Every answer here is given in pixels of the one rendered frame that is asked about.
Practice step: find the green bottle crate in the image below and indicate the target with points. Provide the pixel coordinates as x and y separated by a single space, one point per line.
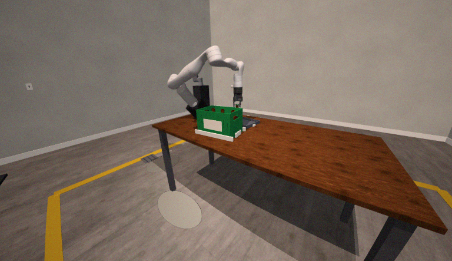
220 123

